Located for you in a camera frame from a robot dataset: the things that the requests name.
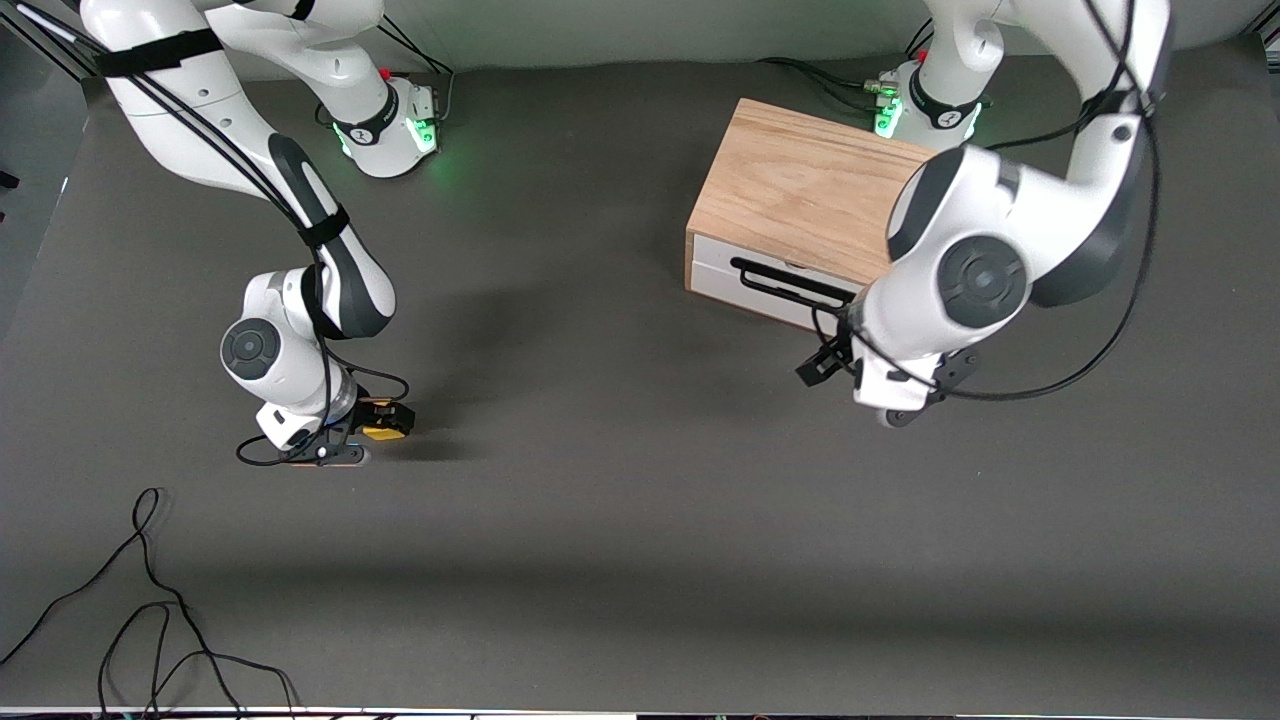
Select yellow cube block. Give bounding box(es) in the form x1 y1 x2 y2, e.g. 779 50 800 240
362 398 407 442

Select black metal drawer handle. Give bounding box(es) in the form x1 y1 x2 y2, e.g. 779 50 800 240
730 257 861 306

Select white-fronted wooden drawer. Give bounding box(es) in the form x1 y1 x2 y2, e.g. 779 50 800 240
692 235 861 331

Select wooden drawer cabinet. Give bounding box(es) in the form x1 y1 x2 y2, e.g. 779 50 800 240
685 97 941 336

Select dark grey table cloth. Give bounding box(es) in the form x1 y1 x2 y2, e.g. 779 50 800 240
0 45 1280 713

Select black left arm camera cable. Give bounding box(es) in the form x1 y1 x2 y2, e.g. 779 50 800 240
810 0 1166 403

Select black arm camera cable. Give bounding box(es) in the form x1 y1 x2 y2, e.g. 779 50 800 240
810 0 1166 403
15 0 411 467

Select thin black loose cable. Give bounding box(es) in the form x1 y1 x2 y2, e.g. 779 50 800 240
0 487 246 719
97 600 301 719

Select black left arm base cables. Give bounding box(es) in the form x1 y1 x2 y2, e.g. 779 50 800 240
757 20 936 113

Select black arm base cables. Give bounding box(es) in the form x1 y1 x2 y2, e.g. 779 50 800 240
315 18 456 129
757 20 936 113

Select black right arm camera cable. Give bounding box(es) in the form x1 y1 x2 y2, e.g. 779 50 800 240
15 0 411 467

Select black right arm base cables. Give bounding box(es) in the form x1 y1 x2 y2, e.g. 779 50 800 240
315 18 456 129

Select black metal rail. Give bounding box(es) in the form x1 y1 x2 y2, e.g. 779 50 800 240
0 0 101 81

